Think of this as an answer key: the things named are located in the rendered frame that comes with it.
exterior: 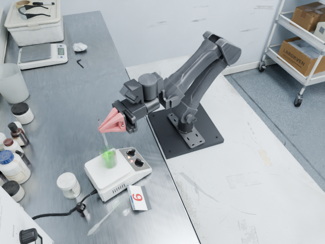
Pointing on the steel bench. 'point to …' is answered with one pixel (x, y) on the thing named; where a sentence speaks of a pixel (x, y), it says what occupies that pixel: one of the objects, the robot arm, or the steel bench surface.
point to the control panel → (134, 160)
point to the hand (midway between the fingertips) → (101, 129)
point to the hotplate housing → (133, 178)
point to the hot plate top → (108, 174)
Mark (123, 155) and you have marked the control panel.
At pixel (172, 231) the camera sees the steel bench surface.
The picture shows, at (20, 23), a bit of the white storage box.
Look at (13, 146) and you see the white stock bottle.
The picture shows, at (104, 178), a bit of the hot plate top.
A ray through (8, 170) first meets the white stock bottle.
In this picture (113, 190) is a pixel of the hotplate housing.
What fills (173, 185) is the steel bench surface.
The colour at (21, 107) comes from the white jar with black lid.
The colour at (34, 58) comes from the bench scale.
